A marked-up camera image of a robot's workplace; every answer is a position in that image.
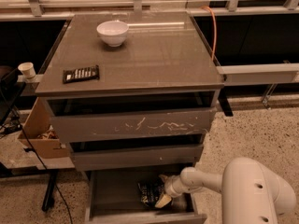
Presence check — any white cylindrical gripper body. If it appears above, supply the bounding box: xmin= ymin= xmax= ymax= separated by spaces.
xmin=164 ymin=175 xmax=184 ymax=198

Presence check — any blue chip bag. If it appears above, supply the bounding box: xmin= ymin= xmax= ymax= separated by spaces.
xmin=138 ymin=180 xmax=164 ymax=208

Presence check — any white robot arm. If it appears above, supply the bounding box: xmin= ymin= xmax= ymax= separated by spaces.
xmin=155 ymin=157 xmax=296 ymax=224

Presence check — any grey middle drawer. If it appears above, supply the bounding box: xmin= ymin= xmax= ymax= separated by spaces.
xmin=72 ymin=145 xmax=203 ymax=171

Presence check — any grey open bottom drawer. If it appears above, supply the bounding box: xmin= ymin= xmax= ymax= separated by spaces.
xmin=85 ymin=164 xmax=207 ymax=224

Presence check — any grey drawer cabinet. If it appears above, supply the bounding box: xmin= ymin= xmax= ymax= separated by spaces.
xmin=35 ymin=10 xmax=225 ymax=224

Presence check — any grey top drawer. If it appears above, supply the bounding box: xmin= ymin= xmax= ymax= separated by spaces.
xmin=50 ymin=108 xmax=216 ymax=143

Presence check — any black stand leg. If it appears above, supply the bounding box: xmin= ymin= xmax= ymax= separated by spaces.
xmin=42 ymin=170 xmax=58 ymax=212

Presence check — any dark chocolate bar wrapper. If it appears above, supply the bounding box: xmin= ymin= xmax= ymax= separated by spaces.
xmin=63 ymin=65 xmax=100 ymax=84

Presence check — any brown cardboard box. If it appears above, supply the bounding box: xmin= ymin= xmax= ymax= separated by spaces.
xmin=18 ymin=99 xmax=69 ymax=159

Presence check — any white ceramic bowl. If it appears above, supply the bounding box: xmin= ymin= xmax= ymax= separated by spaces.
xmin=96 ymin=21 xmax=129 ymax=47

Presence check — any white paper cup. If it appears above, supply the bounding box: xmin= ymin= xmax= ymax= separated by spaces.
xmin=18 ymin=62 xmax=36 ymax=79

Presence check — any black floor cable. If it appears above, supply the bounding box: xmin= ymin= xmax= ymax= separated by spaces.
xmin=0 ymin=87 xmax=74 ymax=224

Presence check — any metal horizontal rail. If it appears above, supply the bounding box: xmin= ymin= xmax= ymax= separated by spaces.
xmin=217 ymin=63 xmax=299 ymax=87

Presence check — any orange cable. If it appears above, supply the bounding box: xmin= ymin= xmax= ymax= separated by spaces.
xmin=200 ymin=6 xmax=218 ymax=62

